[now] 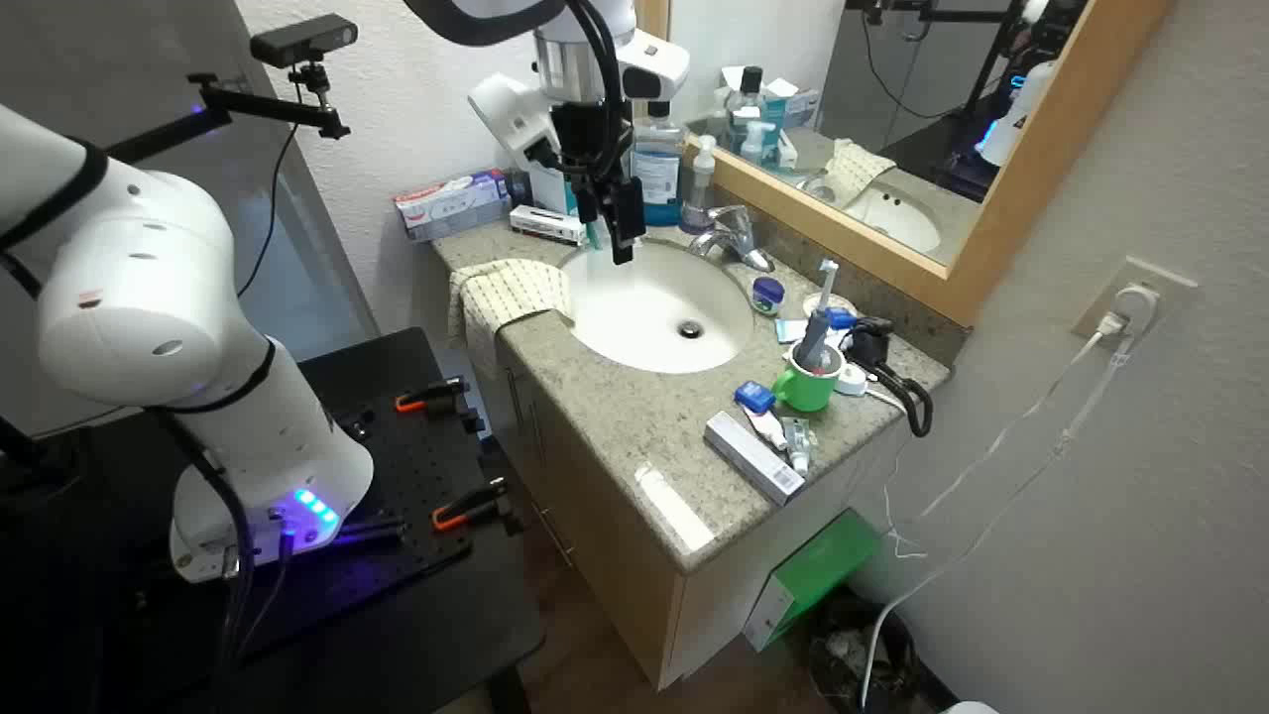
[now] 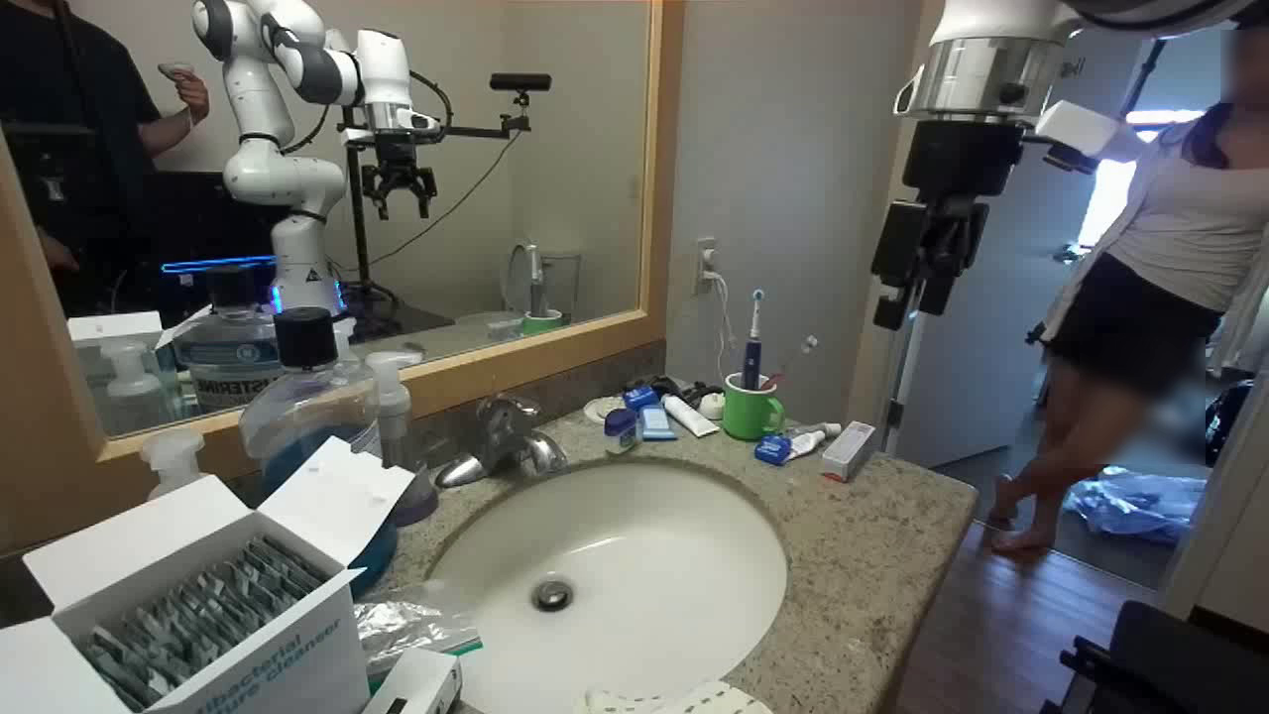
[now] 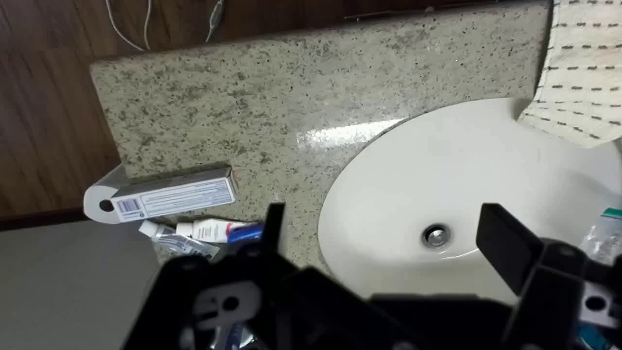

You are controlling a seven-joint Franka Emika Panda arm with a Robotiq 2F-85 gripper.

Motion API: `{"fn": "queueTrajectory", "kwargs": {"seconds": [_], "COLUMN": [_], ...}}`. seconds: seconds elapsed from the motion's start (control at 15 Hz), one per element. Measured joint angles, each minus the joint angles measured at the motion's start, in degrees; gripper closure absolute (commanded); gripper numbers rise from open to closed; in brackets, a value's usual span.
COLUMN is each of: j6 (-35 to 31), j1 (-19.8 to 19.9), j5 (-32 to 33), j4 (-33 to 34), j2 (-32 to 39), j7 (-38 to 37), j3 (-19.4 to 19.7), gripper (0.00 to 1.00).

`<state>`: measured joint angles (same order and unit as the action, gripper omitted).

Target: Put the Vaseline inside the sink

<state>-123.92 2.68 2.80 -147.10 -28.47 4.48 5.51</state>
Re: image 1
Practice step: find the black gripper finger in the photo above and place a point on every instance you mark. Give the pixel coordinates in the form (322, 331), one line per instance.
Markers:
(625, 219)
(592, 231)

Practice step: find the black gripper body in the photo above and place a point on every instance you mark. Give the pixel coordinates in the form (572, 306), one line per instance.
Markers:
(592, 146)

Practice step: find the blue-lidded Vaseline jar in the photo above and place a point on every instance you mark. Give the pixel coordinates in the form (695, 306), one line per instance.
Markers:
(768, 294)

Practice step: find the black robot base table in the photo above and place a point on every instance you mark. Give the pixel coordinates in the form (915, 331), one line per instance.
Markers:
(373, 611)

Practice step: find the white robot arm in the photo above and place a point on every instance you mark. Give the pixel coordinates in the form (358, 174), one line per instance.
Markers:
(140, 302)

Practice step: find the white oval sink basin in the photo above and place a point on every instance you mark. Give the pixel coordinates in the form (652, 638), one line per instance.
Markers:
(633, 310)

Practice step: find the chrome sink drain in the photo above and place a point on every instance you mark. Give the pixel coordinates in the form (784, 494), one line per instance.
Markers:
(687, 326)

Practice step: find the blue mouthwash bottle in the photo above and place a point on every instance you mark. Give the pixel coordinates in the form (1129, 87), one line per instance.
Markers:
(656, 161)

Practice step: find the white soap dispenser bottle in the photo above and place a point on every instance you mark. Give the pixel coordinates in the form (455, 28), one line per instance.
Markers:
(699, 180)

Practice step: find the chrome faucet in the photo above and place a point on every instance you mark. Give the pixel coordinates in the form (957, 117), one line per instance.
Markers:
(732, 228)

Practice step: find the flat toothpaste box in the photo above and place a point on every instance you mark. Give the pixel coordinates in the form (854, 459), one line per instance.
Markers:
(455, 206)

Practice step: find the beige folded towel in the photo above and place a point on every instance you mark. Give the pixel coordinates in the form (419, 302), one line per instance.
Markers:
(505, 291)

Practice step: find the small blue-capped item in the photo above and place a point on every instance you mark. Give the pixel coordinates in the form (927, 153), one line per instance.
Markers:
(755, 400)

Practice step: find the long white toothpaste box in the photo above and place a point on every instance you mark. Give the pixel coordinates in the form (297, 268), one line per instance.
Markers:
(749, 459)

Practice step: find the orange clamp upper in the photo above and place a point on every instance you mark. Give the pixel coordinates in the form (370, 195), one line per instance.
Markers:
(428, 400)

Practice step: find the orange clamp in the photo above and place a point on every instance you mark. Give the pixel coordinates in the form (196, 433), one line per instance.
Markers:
(469, 508)
(428, 400)

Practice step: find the green cup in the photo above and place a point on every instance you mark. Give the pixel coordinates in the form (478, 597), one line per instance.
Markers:
(806, 392)

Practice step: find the black electric shaver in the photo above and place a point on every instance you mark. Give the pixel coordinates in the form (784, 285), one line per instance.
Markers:
(870, 342)

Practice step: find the wood-framed mirror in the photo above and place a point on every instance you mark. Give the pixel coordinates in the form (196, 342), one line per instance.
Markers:
(931, 134)

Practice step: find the white bar soap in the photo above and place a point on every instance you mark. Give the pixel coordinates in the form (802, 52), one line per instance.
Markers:
(670, 508)

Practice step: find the orange clamp lower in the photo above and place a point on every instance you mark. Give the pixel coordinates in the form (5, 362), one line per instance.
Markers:
(469, 508)

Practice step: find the wooden vanity cabinet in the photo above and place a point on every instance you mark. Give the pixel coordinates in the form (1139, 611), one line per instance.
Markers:
(586, 430)

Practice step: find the black waste bin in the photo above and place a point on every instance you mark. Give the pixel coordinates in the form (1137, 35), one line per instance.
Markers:
(860, 674)

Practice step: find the white tube by wall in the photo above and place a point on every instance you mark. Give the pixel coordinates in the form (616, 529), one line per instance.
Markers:
(543, 225)

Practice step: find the white wall outlet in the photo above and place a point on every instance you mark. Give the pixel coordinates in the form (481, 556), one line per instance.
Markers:
(1137, 294)

